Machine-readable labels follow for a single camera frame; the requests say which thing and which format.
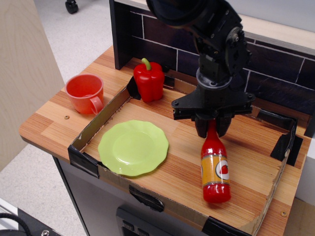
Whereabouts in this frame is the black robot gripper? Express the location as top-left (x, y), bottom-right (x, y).
top-left (171, 73), bottom-right (255, 138)

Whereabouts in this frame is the red hot sauce bottle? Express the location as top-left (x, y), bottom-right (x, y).
top-left (201, 119), bottom-right (231, 203)

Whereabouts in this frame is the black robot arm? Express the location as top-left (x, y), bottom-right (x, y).
top-left (147, 0), bottom-right (255, 138)

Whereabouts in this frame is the cardboard fence with black tape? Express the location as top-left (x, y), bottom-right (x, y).
top-left (68, 79), bottom-right (303, 236)

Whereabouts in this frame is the red toy bell pepper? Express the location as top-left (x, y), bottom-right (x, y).
top-left (133, 58), bottom-right (165, 103)

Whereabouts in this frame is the dark brick pattern backsplash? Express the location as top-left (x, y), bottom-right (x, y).
top-left (109, 0), bottom-right (315, 138)

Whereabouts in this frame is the green plastic plate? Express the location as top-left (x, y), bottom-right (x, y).
top-left (98, 120), bottom-right (169, 177)

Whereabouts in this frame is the grey oven control panel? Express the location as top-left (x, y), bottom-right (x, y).
top-left (116, 207), bottom-right (163, 236)

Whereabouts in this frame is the orange plastic cup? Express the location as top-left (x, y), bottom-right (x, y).
top-left (64, 74), bottom-right (104, 115)

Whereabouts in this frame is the black caster wheel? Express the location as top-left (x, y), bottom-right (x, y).
top-left (65, 0), bottom-right (79, 14)

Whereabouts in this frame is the light wooden panel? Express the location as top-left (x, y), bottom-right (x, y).
top-left (0, 0), bottom-right (64, 169)

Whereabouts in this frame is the black cable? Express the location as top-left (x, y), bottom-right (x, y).
top-left (0, 212), bottom-right (36, 236)

